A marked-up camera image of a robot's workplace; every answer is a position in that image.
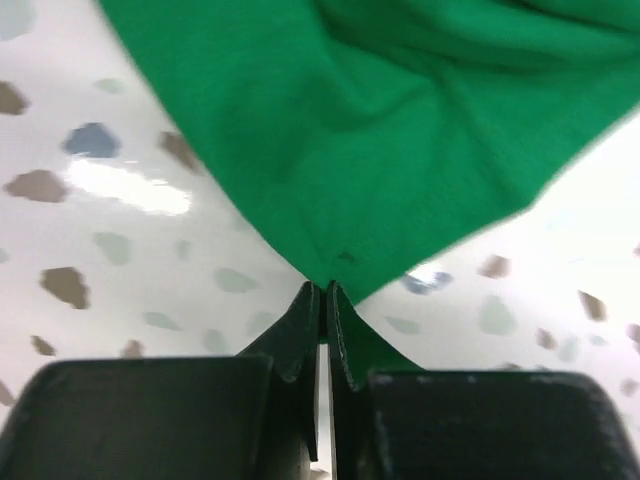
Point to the green t shirt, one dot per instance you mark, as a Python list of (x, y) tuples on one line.
[(460, 179)]

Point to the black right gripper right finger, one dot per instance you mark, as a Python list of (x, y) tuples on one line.
[(393, 419)]

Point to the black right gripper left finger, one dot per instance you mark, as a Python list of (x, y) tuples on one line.
[(248, 416)]

